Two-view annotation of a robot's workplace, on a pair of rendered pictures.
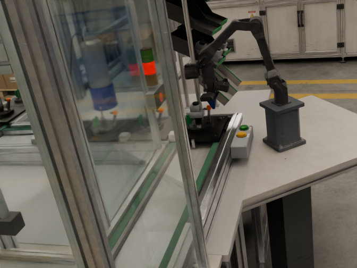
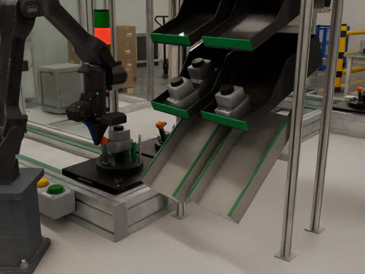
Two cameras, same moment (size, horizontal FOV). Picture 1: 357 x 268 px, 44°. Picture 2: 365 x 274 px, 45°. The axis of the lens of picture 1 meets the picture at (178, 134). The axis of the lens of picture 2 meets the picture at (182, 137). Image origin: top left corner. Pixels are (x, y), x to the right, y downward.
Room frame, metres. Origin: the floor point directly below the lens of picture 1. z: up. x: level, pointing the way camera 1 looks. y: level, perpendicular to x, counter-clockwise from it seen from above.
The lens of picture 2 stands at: (2.49, -1.20, 1.43)
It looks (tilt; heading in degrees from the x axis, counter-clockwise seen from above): 17 degrees down; 109
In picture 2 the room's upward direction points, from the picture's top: 1 degrees clockwise
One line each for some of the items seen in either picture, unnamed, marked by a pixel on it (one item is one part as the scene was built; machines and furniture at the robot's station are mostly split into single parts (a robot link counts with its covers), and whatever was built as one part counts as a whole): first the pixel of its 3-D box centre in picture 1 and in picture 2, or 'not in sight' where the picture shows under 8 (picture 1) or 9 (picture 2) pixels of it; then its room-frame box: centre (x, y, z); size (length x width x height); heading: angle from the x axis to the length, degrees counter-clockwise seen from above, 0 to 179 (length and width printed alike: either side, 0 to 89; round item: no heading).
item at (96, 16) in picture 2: not in sight; (101, 19); (1.78, 0.07, 1.38); 0.05 x 0.05 x 0.05
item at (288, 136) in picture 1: (282, 123); (5, 219); (1.82, -0.48, 0.96); 0.15 x 0.15 x 0.20; 17
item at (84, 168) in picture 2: (199, 128); (120, 169); (1.92, -0.10, 0.96); 0.24 x 0.24 x 0.02; 70
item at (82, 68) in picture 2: (207, 69); (94, 76); (1.89, -0.18, 1.25); 0.09 x 0.06 x 0.07; 76
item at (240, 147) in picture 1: (242, 141); (41, 194); (1.77, -0.28, 0.93); 0.21 x 0.07 x 0.06; 160
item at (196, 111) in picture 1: (194, 109); (121, 137); (1.92, -0.09, 1.06); 0.08 x 0.04 x 0.07; 70
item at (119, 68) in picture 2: (197, 65); (104, 66); (1.90, -0.14, 1.27); 0.12 x 0.08 x 0.11; 76
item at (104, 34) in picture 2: not in sight; (102, 36); (1.78, 0.07, 1.33); 0.05 x 0.05 x 0.05
